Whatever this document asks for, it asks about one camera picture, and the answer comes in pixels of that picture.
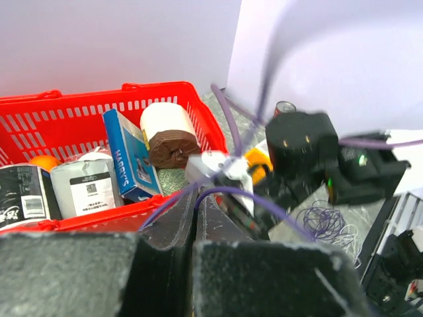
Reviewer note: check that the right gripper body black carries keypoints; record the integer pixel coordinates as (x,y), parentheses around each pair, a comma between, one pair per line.
(256,213)

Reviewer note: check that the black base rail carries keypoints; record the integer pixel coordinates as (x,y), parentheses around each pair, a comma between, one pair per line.
(391,271)

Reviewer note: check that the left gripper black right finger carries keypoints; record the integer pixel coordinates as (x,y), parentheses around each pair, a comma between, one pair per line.
(236,276)

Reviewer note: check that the white paper towel roll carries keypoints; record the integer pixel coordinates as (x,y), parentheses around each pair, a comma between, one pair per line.
(160,117)

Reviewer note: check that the grey labelled pouch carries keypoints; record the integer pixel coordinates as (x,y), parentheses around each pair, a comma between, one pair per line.
(86,184)

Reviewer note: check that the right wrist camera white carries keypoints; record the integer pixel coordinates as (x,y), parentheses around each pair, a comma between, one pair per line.
(210,162)

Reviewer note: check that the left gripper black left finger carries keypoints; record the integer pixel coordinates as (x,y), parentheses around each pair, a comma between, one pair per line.
(143,273)

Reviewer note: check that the green scouring sponge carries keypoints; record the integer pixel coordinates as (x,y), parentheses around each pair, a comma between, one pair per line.
(172,180)

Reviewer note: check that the black cylindrical can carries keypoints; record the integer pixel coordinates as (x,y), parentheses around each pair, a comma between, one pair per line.
(27,196)

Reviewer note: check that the brown roll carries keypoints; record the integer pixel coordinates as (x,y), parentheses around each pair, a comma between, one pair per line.
(171,148)

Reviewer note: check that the blue Harrys box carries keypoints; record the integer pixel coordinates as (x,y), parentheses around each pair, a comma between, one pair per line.
(137,177)

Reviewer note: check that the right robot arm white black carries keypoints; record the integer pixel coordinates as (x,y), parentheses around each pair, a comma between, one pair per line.
(305,153)

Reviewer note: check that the orange fruit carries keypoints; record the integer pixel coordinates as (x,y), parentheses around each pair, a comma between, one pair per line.
(47,162)

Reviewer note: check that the red plastic shopping basket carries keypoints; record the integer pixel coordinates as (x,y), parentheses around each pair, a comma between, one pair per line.
(51,123)

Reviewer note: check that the red white soup can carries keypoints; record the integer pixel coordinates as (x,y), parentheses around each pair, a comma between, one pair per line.
(284,107)

